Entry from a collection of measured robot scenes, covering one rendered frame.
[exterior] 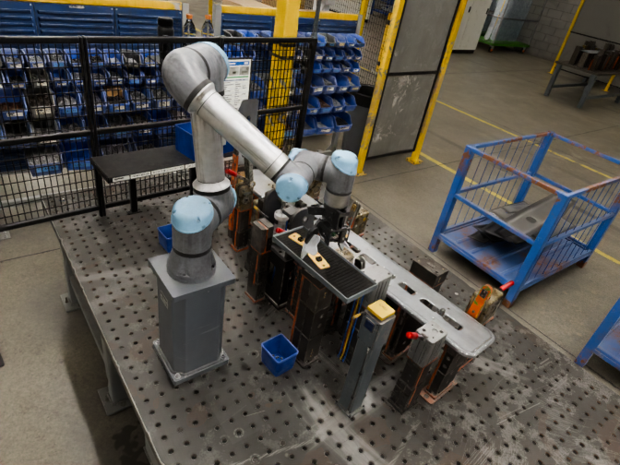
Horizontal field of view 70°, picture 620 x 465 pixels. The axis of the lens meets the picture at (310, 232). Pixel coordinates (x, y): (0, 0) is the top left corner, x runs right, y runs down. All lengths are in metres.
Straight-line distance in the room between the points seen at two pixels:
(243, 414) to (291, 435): 0.17
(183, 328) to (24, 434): 1.20
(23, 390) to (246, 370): 1.31
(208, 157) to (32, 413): 1.64
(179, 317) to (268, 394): 0.42
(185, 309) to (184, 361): 0.24
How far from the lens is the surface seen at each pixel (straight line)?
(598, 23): 13.93
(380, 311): 1.32
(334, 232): 1.32
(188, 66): 1.18
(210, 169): 1.37
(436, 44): 5.03
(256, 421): 1.58
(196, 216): 1.30
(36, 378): 2.70
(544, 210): 4.02
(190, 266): 1.38
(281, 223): 1.76
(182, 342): 1.54
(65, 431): 2.48
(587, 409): 2.11
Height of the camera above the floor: 2.02
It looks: 33 degrees down
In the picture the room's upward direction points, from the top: 11 degrees clockwise
